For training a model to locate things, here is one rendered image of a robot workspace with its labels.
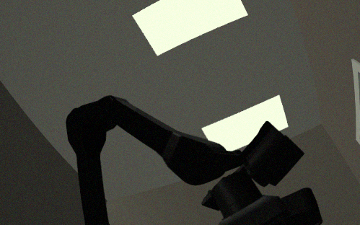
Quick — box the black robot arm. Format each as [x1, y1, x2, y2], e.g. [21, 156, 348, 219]
[66, 95, 322, 225]

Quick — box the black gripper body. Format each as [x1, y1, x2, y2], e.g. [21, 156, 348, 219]
[219, 194, 293, 225]

